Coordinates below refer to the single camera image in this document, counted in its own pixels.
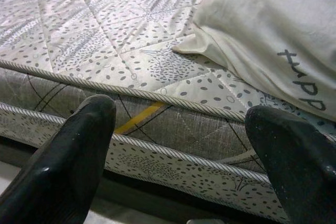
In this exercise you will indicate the white pillow with lettering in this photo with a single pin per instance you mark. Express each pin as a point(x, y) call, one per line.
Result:
point(262, 24)

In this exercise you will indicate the white quilted patterned mattress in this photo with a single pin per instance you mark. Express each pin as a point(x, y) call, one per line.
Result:
point(92, 37)

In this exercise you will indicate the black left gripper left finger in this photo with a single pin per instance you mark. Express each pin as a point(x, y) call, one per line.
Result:
point(57, 161)

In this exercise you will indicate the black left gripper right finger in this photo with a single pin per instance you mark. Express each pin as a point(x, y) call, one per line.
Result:
point(299, 166)

